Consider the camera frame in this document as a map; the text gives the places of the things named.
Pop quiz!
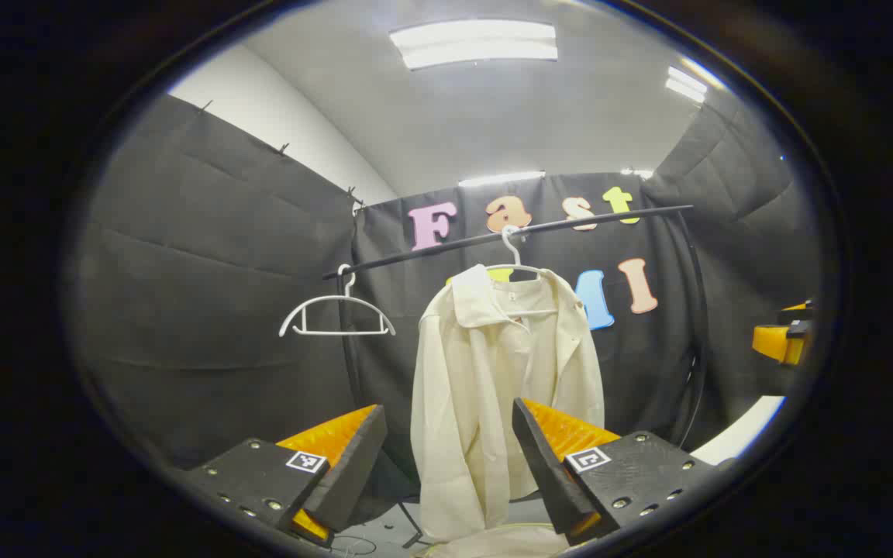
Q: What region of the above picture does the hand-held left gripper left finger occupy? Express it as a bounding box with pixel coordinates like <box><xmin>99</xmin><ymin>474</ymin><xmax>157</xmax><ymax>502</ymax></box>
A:
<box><xmin>179</xmin><ymin>403</ymin><xmax>389</xmax><ymax>548</ymax></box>

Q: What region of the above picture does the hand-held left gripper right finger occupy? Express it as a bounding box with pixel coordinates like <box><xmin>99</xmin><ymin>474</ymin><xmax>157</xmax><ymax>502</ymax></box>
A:
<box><xmin>511</xmin><ymin>397</ymin><xmax>720</xmax><ymax>546</ymax></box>

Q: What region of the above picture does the cream long-sleeved shirt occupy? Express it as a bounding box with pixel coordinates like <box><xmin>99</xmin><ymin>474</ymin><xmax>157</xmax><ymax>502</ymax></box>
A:
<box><xmin>410</xmin><ymin>265</ymin><xmax>606</xmax><ymax>543</ymax></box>

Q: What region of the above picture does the white plastic hanger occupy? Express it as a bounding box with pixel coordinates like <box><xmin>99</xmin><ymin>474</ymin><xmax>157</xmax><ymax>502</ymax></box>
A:
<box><xmin>446</xmin><ymin>225</ymin><xmax>564</xmax><ymax>319</ymax></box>
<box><xmin>278</xmin><ymin>263</ymin><xmax>397</xmax><ymax>338</ymax></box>

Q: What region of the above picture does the black clothes rack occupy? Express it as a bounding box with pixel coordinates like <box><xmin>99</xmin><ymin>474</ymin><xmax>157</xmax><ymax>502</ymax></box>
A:
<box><xmin>321</xmin><ymin>204</ymin><xmax>711</xmax><ymax>547</ymax></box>

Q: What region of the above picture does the black backdrop cloth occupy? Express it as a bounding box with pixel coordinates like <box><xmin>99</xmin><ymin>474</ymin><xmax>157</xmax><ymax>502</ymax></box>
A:
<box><xmin>67</xmin><ymin>93</ymin><xmax>823</xmax><ymax>505</ymax></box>

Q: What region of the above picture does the small ceiling light panel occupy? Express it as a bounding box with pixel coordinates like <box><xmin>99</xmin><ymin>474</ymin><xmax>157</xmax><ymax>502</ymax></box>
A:
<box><xmin>664</xmin><ymin>66</ymin><xmax>709</xmax><ymax>104</ymax></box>

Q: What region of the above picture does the large ceiling light panel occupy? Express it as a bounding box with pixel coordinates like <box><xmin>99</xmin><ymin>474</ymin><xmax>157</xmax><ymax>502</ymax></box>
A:
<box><xmin>390</xmin><ymin>19</ymin><xmax>558</xmax><ymax>71</ymax></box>

